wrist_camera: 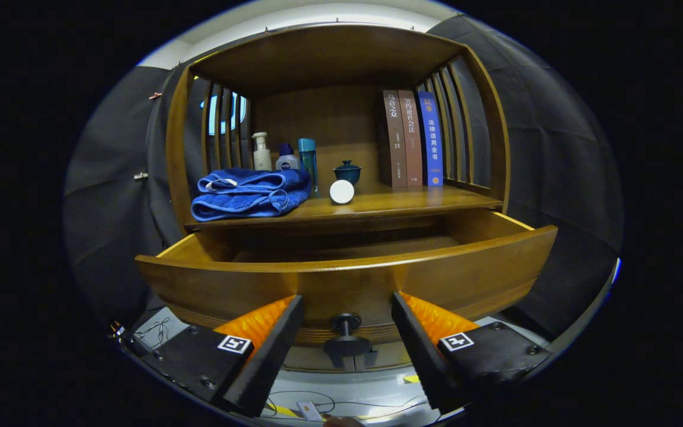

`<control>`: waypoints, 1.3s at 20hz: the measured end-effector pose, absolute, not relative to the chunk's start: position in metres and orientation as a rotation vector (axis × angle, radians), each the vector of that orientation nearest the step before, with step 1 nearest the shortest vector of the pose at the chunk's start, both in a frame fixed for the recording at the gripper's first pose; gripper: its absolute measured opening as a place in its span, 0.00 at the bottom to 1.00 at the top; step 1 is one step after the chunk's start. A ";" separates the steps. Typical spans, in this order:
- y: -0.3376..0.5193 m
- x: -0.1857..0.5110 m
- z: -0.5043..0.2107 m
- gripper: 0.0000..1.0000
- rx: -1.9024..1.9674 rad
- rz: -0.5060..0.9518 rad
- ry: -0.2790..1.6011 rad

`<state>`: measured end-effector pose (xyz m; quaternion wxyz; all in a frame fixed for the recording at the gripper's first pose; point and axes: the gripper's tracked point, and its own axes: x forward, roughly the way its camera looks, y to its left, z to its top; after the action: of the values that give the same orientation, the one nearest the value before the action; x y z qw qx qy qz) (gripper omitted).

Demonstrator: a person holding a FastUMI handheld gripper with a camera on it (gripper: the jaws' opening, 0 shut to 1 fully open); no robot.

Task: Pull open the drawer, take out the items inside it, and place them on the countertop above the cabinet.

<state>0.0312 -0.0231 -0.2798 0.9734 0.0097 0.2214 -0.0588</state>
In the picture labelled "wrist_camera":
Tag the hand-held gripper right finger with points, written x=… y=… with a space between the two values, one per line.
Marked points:
x=430 y=367

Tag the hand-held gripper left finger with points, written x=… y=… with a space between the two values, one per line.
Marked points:
x=258 y=367

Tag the black drawer knob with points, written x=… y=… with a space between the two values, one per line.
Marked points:
x=346 y=345

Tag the wooden drawer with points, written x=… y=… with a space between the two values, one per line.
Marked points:
x=347 y=284

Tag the white green tube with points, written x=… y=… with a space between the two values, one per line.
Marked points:
x=342 y=191

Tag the wooden cabinet door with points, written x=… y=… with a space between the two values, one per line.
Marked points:
x=392 y=356
x=309 y=359

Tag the wooden countertop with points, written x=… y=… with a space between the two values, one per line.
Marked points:
x=401 y=198

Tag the wooden cabinet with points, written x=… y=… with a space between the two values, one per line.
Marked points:
x=324 y=59

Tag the blue folded towel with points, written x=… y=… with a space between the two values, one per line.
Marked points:
x=246 y=196

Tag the white bottle blue cap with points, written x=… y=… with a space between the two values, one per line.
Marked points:
x=287 y=161

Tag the teal blue bottle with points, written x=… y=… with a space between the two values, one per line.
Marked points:
x=308 y=163

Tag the white pump bottle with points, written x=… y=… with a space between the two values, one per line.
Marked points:
x=261 y=157

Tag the blue lidded teacup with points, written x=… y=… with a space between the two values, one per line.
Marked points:
x=347 y=173

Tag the blue book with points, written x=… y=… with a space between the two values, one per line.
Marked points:
x=432 y=142

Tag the reddish brown book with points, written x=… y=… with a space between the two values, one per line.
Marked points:
x=412 y=142

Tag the dark brown book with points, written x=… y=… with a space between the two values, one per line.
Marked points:
x=395 y=142

